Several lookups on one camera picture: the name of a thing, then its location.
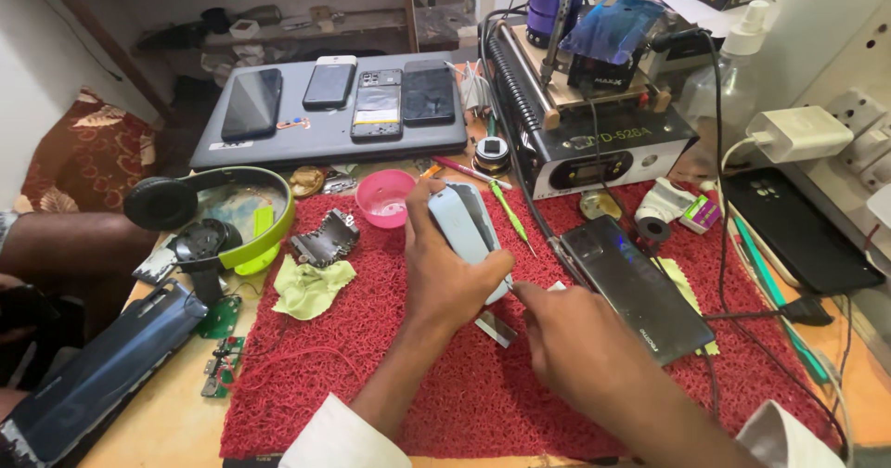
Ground person's left hand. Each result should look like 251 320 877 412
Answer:
404 178 517 337

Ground person's right hand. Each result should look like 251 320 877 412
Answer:
511 280 671 415

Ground light blue phone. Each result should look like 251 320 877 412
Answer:
427 180 514 307

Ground small shiny metal plate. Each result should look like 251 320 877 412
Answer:
475 309 519 349

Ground green screwdriver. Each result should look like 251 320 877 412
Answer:
486 179 539 259

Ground glossy dark phone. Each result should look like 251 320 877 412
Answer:
560 215 717 366

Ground round gold metal piece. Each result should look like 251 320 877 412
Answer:
579 189 623 223

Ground red looped work mat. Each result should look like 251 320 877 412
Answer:
219 179 845 462

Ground yellow cloth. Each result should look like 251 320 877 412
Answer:
653 256 722 357

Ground pink pen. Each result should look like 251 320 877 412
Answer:
431 155 513 191

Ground white tape dispenser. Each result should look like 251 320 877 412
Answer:
633 177 697 244

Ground small round black jar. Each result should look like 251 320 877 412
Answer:
474 135 513 177

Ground black screen separator machine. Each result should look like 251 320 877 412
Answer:
479 17 701 202

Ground pink plastic bowl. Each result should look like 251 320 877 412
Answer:
355 169 418 230

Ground small purple green box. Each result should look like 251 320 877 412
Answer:
678 194 723 236

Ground light green cloth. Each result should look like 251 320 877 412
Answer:
271 254 358 321

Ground person's white left sleeve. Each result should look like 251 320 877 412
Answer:
278 392 413 468

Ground person's white sleeve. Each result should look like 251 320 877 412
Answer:
735 399 848 468
278 392 413 468

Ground green pry tool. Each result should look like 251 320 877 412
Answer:
731 216 831 387

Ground black phone with cracked screen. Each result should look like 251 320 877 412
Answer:
401 60 457 127

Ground small black box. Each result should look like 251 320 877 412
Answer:
567 48 646 95

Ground opened phone without back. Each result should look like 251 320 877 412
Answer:
349 69 404 141

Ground golden brown tape roll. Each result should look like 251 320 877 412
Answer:
288 165 327 198

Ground grey laptop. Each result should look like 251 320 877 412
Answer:
188 51 469 172

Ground black phone with matte back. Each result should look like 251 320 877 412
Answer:
723 167 887 295

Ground green and black headphones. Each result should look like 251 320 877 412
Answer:
123 166 297 278

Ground person's white right sleeve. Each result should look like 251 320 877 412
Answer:
735 399 848 468

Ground blue plastic film sheet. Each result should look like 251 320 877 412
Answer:
558 0 666 66

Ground purple cylindrical speaker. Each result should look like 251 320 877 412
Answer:
525 0 588 50

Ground clear spray bottle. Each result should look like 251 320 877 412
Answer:
678 0 771 136

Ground phone with white edge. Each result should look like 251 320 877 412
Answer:
302 55 358 112

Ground white charger adapter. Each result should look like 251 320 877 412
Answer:
745 105 855 165

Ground round green circuit board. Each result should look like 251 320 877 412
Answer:
194 295 243 341

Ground small green circuit board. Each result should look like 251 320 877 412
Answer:
200 336 246 400

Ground large black phone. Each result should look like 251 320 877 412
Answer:
220 68 284 142

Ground white power strip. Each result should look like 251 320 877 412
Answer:
792 88 891 248

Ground wooden shelf with clutter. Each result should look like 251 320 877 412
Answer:
28 0 420 122

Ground blue phone back cover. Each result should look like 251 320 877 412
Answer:
0 279 209 466

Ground red patterned cushion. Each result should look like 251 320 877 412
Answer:
13 88 158 216

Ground black cable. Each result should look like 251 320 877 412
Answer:
647 27 852 463

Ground white cable bundle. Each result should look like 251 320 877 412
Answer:
445 59 493 119

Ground blue handled soldering iron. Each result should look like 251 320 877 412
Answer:
539 0 588 88

